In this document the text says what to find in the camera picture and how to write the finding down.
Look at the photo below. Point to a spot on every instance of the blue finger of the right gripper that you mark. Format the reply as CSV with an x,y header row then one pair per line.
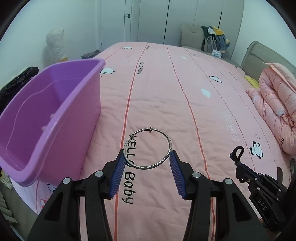
x,y
247,173
238,175

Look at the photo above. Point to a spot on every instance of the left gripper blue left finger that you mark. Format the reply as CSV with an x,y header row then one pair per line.
x,y
115,179

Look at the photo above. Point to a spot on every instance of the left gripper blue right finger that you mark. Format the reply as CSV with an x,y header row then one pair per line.
x,y
177,174

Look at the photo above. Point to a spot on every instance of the pink bed sheet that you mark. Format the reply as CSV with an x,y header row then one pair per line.
x,y
154,92

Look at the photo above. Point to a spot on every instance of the purple plastic tub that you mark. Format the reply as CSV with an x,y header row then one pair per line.
x,y
47,127

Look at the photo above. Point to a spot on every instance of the pink folded duvet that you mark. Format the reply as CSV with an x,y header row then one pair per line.
x,y
275,102

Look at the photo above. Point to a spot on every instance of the yellow small item on bed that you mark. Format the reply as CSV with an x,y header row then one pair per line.
x,y
254,83

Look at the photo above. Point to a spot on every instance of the black clothes pile on floor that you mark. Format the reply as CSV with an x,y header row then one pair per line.
x,y
5,179

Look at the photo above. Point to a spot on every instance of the patterned round basket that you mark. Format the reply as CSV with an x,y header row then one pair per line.
x,y
90,55

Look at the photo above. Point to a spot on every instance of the beige headboard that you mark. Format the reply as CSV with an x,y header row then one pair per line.
x,y
256,58

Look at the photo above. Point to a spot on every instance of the beige ribbed panel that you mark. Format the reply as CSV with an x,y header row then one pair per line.
x,y
6,211

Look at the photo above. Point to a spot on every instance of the clothes pile on chair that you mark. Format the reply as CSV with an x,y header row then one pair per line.
x,y
215,41

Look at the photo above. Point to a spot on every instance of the beige chair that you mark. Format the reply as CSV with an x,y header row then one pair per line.
x,y
192,38

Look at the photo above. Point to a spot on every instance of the black puffer jacket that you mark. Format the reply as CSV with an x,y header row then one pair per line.
x,y
14,86

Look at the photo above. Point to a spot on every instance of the yellow white alpaca plush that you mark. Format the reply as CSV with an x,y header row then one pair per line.
x,y
55,45

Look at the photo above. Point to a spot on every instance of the white door with black handle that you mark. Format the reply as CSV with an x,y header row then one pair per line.
x,y
117,22

